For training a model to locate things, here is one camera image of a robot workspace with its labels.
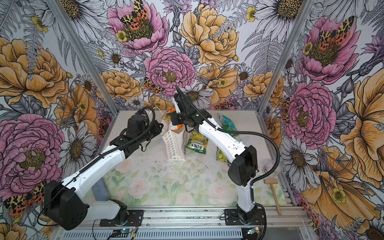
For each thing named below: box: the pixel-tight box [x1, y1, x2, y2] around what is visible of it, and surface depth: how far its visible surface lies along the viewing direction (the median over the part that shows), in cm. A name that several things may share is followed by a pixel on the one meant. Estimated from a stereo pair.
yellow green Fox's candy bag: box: [216, 146, 231, 164], surface depth 95 cm
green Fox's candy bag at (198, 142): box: [186, 131, 208, 155], surface depth 101 cm
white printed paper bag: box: [160, 109, 192, 161], surface depth 82 cm
